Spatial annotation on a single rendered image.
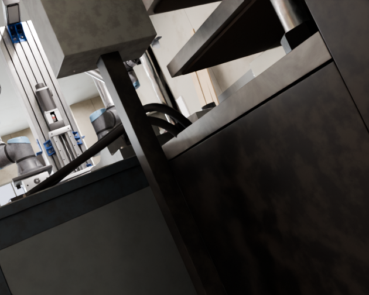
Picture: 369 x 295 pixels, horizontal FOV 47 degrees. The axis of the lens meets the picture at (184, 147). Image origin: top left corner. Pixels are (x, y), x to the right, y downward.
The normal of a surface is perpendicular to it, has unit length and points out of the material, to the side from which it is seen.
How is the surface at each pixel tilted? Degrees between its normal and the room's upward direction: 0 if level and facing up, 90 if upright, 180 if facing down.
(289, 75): 90
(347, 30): 90
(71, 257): 90
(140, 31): 90
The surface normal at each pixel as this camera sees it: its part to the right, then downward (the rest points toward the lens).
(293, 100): -0.82, 0.33
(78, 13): 0.41, -0.26
